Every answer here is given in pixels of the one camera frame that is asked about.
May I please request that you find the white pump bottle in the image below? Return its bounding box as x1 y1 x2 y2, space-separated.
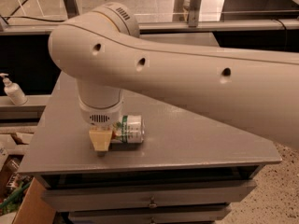
0 73 27 105

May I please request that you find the cardboard box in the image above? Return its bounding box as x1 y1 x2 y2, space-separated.
13 178 56 224

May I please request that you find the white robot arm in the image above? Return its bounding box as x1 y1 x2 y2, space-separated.
48 3 299 148

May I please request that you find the metal railing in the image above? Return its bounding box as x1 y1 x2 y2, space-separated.
0 0 299 34

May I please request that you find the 7up soda can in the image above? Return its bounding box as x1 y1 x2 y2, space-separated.
111 115 145 144

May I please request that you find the black cable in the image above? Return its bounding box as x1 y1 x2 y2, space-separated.
0 14 68 24

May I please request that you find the grey drawer cabinet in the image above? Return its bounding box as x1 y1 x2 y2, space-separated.
21 74 281 224

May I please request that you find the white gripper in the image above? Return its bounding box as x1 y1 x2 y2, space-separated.
78 100 123 156

